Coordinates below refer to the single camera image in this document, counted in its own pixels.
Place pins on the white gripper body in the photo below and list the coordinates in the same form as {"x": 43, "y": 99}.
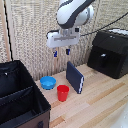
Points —
{"x": 61, "y": 38}

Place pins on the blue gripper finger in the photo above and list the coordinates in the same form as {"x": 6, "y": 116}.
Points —
{"x": 68, "y": 51}
{"x": 55, "y": 53}

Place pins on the blue plastic bowl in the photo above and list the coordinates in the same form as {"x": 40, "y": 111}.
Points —
{"x": 48, "y": 82}

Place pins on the black air fryer drawer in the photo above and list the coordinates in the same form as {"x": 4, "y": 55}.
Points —
{"x": 101, "y": 61}

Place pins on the black air fryer housing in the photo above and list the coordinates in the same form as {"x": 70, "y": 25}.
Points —
{"x": 115, "y": 41}

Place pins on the dark blue book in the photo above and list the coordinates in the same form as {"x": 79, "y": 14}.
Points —
{"x": 73, "y": 76}

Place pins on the woven rattan folding screen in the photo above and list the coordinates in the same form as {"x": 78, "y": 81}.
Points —
{"x": 30, "y": 36}

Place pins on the red plastic cup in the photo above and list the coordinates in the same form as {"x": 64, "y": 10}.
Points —
{"x": 62, "y": 93}

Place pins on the black fabric storage box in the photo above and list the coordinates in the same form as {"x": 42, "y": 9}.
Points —
{"x": 20, "y": 100}

